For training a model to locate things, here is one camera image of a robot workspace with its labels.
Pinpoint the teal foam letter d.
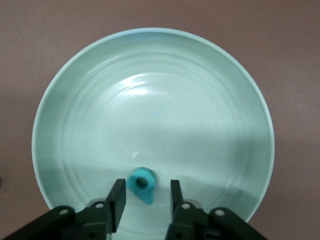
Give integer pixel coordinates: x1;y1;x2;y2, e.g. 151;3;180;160
126;166;156;206

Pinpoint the light green plate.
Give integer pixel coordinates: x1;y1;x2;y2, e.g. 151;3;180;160
31;27;275;240

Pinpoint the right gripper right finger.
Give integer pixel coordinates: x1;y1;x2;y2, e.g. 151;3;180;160
164;179;267;240

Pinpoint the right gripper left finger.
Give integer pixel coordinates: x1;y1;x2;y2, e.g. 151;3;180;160
0;178;126;240

